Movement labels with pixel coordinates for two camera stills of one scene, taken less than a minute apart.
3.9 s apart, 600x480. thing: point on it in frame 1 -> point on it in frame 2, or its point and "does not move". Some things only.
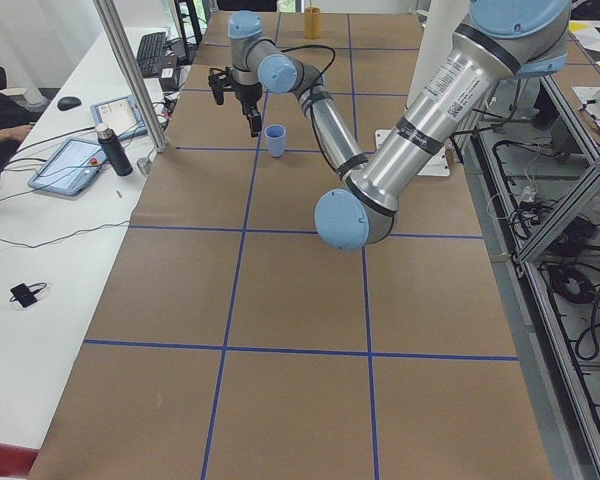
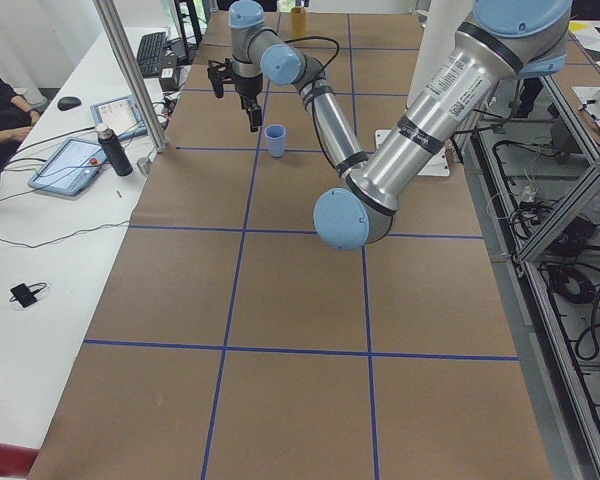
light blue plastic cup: x=275 y=134 does not move
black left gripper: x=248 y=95 does not move
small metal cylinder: x=144 y=164 does not move
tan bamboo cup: x=312 y=22 -> x=298 y=22
